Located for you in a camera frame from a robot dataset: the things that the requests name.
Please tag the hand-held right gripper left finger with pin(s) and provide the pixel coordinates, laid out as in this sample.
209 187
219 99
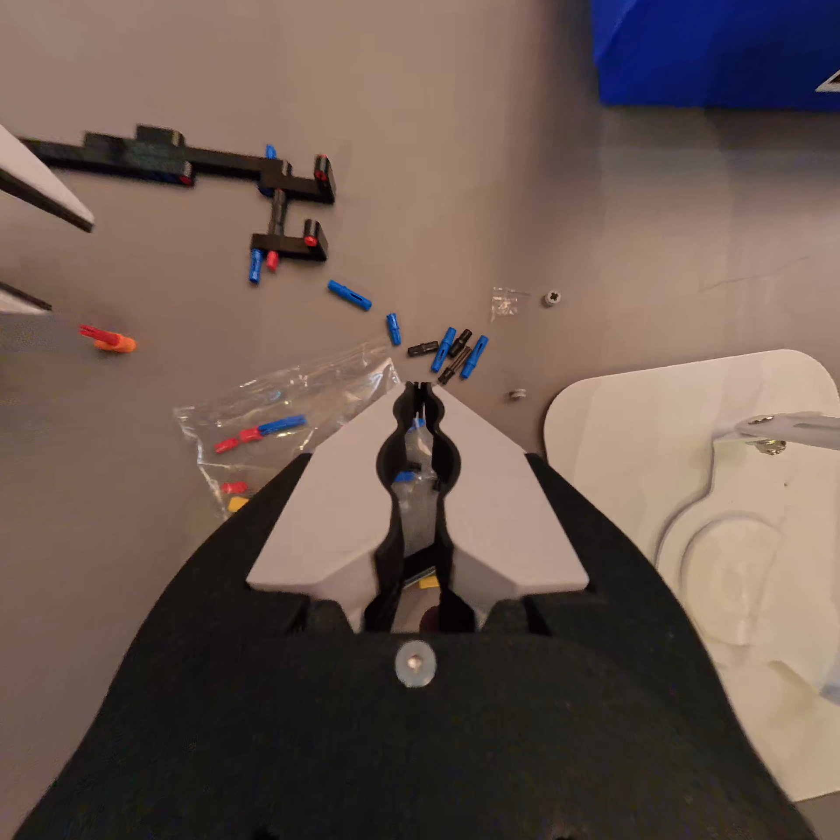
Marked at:
315 525

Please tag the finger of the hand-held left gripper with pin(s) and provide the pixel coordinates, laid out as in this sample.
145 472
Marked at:
33 177
19 307

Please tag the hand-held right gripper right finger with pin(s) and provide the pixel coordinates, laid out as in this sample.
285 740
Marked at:
518 525

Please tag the small yellow brick piece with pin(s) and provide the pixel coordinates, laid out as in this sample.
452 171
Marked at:
237 504

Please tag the orange connector with red pin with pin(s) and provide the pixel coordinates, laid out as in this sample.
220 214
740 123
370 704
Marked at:
108 339

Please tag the clear bag of brick parts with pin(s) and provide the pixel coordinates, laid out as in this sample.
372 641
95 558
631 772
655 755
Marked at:
295 394

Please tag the black brick beam assembly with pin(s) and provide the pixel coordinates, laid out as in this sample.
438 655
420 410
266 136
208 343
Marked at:
216 161

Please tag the grey desk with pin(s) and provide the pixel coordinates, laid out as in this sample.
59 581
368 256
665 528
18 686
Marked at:
525 197

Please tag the small red brick pin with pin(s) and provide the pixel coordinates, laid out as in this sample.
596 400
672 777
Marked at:
226 445
233 487

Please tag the blue axle with red bush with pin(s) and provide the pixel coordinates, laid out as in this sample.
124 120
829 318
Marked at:
272 426

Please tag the black brick beam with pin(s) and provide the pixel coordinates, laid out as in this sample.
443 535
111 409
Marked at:
417 565

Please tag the white holder stand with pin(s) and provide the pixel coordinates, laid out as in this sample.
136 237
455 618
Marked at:
623 459

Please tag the group of loose black pins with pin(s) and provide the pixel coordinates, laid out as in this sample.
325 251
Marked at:
423 348

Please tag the short blue brick pin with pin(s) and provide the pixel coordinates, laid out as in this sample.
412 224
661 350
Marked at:
392 328

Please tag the clear plastic scrap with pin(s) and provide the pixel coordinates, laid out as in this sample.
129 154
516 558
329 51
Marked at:
508 302

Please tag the grey round bush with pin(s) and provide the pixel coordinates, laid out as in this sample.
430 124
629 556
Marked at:
553 298

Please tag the blue plastic box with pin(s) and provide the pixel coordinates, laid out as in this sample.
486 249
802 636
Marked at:
709 59

